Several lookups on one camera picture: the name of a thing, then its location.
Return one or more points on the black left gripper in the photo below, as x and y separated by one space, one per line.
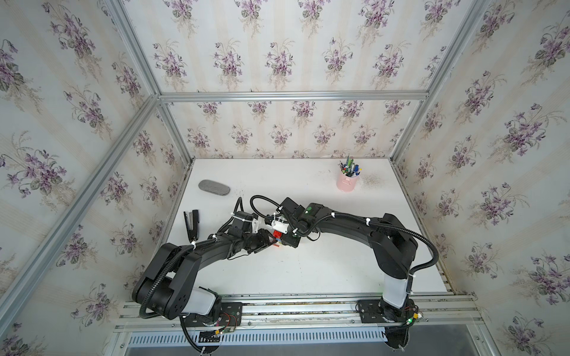
262 236

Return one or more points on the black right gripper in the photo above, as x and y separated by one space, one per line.
290 242

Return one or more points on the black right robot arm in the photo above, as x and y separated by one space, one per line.
400 253

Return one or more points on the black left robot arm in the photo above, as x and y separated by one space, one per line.
166 288

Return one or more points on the black stapler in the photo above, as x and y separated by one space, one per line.
192 220

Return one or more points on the grey oval eraser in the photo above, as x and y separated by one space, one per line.
213 187

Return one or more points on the pink pen cup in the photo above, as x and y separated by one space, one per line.
345 183

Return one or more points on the pens in cup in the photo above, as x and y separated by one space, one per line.
349 168

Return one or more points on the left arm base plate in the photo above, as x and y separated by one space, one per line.
223 316

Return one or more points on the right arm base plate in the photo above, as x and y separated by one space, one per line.
380 311

